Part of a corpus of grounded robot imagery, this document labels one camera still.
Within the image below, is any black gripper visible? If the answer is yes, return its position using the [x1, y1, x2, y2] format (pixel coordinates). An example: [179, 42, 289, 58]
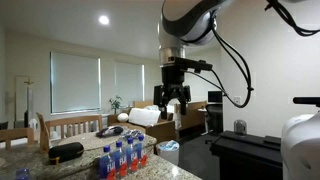
[153, 65, 192, 120]

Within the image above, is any Fiji water bottle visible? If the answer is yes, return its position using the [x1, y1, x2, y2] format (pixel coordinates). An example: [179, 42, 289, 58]
[98, 145, 117, 180]
[136, 134, 150, 168]
[113, 140, 129, 178]
[125, 137, 140, 174]

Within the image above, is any white desk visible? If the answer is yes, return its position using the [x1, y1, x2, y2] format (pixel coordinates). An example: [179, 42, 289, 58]
[197, 107, 210, 134]

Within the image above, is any white square pillow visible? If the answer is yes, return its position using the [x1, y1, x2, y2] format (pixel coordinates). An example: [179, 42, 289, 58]
[128, 107, 162, 128]

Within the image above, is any dark computer monitor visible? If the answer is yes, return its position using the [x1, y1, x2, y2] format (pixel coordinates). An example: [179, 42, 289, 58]
[207, 90, 224, 105]

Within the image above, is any narrow white window blind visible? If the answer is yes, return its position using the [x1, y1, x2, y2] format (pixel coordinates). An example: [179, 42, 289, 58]
[114, 60, 146, 108]

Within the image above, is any black office chair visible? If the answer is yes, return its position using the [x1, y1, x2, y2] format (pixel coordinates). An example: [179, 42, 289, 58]
[204, 103, 224, 135]

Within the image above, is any crumpled blue white plastic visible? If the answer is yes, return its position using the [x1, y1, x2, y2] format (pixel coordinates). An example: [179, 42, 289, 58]
[159, 139, 180, 152]

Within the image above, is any white round cushion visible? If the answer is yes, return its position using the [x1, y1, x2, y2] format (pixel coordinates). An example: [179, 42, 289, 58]
[116, 112, 130, 123]

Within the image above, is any clear plastic bag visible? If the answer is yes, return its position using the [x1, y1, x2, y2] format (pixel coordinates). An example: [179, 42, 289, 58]
[119, 128, 144, 141]

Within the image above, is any green potted plant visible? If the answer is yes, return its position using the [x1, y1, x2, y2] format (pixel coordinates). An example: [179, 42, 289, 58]
[108, 94, 124, 115]

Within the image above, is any white trash bin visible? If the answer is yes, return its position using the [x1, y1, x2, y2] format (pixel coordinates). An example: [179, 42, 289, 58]
[155, 139, 181, 167]

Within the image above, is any black soft pouch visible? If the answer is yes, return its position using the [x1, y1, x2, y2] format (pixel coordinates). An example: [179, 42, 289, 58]
[95, 125, 125, 139]

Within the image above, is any grey cylindrical jar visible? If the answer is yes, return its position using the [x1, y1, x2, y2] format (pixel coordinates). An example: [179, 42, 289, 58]
[233, 119, 248, 136]

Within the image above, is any large black storage box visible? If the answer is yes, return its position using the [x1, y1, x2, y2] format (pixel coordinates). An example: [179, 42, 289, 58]
[209, 130, 284, 180]

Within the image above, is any wide white window blind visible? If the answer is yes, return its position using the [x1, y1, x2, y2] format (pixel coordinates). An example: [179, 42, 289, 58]
[49, 50, 102, 115]

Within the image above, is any round recessed ceiling light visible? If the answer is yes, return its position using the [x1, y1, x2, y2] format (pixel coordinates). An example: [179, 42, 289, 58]
[98, 14, 111, 26]

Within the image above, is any black oval zip case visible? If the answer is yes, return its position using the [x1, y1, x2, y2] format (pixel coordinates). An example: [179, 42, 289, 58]
[48, 141, 85, 166]

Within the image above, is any blue capped water bottle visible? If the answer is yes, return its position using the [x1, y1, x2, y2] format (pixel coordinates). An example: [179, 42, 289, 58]
[14, 167, 32, 180]

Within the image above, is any wooden bed frame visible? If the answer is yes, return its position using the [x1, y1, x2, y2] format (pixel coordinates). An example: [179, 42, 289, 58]
[176, 100, 208, 133]

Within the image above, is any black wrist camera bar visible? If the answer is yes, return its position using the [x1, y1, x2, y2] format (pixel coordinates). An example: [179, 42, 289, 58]
[174, 56, 214, 74]

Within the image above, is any white wall switch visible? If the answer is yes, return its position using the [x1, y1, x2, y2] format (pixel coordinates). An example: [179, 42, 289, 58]
[233, 95, 242, 108]

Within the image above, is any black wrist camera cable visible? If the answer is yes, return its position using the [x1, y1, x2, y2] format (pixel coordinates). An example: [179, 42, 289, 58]
[186, 13, 255, 109]

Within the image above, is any black arm cable strap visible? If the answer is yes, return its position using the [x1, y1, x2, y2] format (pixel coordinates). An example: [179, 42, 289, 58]
[292, 96, 320, 108]

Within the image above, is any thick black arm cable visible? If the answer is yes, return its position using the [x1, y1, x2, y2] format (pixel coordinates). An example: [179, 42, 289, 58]
[264, 0, 320, 38]

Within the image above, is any cross-shaped wall fixture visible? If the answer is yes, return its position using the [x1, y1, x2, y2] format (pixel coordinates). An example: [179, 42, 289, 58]
[23, 77, 36, 87]

